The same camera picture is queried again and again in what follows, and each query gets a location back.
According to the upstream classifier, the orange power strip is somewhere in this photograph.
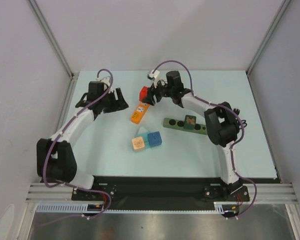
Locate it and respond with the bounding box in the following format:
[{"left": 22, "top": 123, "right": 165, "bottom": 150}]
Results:
[{"left": 130, "top": 102, "right": 150, "bottom": 124}]

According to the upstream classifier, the beige cube plug adapter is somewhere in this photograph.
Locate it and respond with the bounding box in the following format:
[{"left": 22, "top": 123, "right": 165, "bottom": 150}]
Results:
[{"left": 132, "top": 136, "right": 145, "bottom": 152}]

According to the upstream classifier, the dark green cube plug adapter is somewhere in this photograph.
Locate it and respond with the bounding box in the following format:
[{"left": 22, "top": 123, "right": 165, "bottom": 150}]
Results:
[{"left": 184, "top": 115, "right": 196, "bottom": 130}]

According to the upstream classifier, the olive green power strip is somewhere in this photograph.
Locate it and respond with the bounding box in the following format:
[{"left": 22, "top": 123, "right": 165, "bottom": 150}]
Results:
[{"left": 163, "top": 117, "right": 207, "bottom": 135}]

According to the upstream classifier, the teal triangular power strip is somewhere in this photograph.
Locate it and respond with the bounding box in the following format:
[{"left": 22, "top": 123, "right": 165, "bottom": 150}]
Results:
[{"left": 136, "top": 126, "right": 150, "bottom": 149}]

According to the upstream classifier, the black power cord with plug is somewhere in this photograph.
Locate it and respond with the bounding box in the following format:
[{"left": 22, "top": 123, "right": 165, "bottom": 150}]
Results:
[{"left": 233, "top": 107, "right": 248, "bottom": 131}]

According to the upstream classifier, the white slotted cable duct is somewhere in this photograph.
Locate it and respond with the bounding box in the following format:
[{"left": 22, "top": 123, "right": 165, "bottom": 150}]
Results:
[{"left": 36, "top": 202, "right": 240, "bottom": 214}]

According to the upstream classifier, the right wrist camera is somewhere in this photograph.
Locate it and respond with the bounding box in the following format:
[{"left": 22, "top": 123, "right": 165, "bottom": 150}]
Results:
[{"left": 147, "top": 70, "right": 160, "bottom": 81}]

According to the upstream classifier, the red cube plug adapter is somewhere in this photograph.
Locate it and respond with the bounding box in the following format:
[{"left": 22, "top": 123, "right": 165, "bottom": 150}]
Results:
[{"left": 139, "top": 86, "right": 148, "bottom": 103}]

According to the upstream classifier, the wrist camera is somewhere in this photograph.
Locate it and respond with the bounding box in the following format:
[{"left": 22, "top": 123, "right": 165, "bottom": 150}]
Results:
[
  {"left": 96, "top": 76, "right": 111, "bottom": 86},
  {"left": 147, "top": 70, "right": 160, "bottom": 81}
]

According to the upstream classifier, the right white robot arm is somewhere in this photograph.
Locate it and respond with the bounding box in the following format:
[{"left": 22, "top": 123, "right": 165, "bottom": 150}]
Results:
[{"left": 140, "top": 70, "right": 244, "bottom": 201}]

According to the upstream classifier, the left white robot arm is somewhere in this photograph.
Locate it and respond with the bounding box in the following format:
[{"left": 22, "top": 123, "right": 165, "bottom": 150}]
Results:
[{"left": 36, "top": 76, "right": 128, "bottom": 200}]

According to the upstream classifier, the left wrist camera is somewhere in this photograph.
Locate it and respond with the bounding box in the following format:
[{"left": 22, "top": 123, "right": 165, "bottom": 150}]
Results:
[{"left": 96, "top": 76, "right": 111, "bottom": 86}]

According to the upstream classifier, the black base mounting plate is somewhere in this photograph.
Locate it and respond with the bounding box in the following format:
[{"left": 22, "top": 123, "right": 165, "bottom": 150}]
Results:
[{"left": 71, "top": 176, "right": 250, "bottom": 210}]

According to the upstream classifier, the blue cube plug adapter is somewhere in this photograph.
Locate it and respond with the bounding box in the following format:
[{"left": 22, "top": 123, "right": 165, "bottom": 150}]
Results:
[{"left": 147, "top": 131, "right": 162, "bottom": 148}]

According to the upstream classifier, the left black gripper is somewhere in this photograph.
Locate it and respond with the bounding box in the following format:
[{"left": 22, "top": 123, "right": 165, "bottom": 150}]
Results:
[{"left": 99, "top": 88, "right": 129, "bottom": 114}]

